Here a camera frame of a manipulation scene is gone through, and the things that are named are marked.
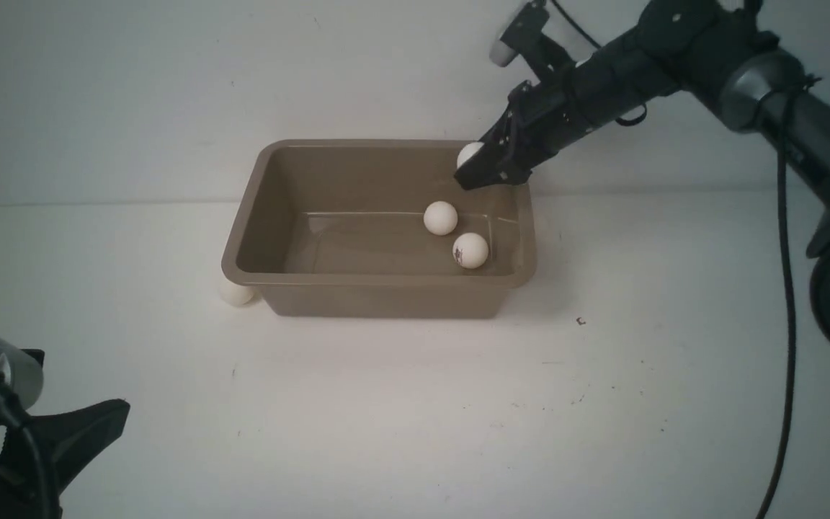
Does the plain white ping-pong ball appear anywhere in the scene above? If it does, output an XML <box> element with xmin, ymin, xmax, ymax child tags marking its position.
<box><xmin>424</xmin><ymin>200</ymin><xmax>459</xmax><ymax>236</ymax></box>

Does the brown plastic bin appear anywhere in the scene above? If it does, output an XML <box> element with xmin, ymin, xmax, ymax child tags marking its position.
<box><xmin>221</xmin><ymin>139</ymin><xmax>537</xmax><ymax>319</ymax></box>

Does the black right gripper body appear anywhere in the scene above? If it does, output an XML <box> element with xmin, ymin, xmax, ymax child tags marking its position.
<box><xmin>483</xmin><ymin>72</ymin><xmax>603</xmax><ymax>167</ymax></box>

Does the white ping-pong ball with logo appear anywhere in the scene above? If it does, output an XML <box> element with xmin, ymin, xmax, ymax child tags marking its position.
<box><xmin>452</xmin><ymin>233</ymin><xmax>490</xmax><ymax>270</ymax></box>

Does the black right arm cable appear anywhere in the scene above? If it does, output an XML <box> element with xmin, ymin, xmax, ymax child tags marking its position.
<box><xmin>548</xmin><ymin>0</ymin><xmax>823</xmax><ymax>519</ymax></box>

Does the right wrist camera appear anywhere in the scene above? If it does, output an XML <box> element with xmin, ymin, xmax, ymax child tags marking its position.
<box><xmin>488</xmin><ymin>1</ymin><xmax>576</xmax><ymax>80</ymax></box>

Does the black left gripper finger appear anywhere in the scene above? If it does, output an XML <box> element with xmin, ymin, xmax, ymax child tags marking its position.
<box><xmin>22</xmin><ymin>399</ymin><xmax>131</xmax><ymax>498</ymax></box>

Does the black left camera cable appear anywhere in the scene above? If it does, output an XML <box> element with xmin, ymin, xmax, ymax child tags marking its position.
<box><xmin>0</xmin><ymin>375</ymin><xmax>59</xmax><ymax>519</ymax></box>

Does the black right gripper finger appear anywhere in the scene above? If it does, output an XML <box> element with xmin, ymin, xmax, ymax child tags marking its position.
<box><xmin>501</xmin><ymin>155</ymin><xmax>535</xmax><ymax>186</ymax></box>
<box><xmin>454</xmin><ymin>138</ymin><xmax>519</xmax><ymax>191</ymax></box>

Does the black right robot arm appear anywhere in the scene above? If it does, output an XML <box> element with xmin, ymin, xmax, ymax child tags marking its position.
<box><xmin>455</xmin><ymin>1</ymin><xmax>830</xmax><ymax>341</ymax></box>

